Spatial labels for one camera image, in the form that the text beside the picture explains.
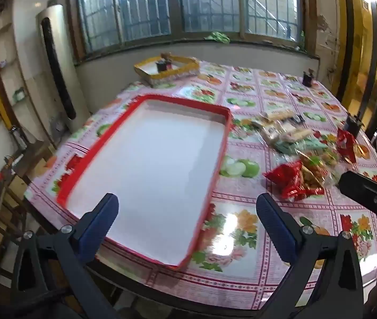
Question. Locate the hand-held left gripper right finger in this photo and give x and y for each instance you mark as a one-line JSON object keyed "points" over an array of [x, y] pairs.
{"points": [[276, 226]]}

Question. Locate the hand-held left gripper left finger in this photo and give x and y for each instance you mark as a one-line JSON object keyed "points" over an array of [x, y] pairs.
{"points": [[99, 221]]}

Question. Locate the large red snack packet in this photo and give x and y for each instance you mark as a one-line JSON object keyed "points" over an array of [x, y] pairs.
{"points": [[286, 181]]}

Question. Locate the red shallow box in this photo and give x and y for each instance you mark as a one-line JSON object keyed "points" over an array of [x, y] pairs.
{"points": [[148, 172]]}

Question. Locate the small beige snack packet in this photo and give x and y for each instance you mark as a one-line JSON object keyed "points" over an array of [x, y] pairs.
{"points": [[279, 115]]}

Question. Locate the clear packet of orange snacks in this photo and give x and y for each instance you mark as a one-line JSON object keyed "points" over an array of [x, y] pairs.
{"points": [[311, 174]]}

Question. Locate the small red snack packet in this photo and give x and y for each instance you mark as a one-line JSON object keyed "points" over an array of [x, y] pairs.
{"points": [[346, 144]]}

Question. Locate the floral pink tablecloth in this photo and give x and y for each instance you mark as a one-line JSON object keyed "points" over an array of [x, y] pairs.
{"points": [[241, 272]]}

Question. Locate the wooden chair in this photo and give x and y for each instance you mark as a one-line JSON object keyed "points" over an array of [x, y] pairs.
{"points": [[6, 189]]}

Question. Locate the small black clip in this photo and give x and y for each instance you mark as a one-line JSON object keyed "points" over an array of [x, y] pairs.
{"points": [[308, 79]]}

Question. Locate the yellow shallow box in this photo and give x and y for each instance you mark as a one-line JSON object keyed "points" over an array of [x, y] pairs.
{"points": [[167, 73]]}

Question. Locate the black item in yellow box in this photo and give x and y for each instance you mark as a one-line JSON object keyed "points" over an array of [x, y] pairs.
{"points": [[163, 65]]}

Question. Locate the white standing air conditioner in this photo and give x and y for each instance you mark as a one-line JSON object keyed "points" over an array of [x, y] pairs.
{"points": [[50, 56]]}

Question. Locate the green plastic bag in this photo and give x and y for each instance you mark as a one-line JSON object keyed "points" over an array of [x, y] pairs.
{"points": [[220, 36]]}

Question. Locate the window with metal grille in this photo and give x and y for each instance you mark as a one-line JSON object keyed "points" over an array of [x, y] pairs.
{"points": [[148, 6]]}

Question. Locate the yellow door frame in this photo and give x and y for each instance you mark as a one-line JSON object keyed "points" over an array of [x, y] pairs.
{"points": [[371, 56]]}

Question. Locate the white wall shelf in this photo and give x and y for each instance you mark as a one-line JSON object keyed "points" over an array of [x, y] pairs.
{"points": [[6, 73]]}

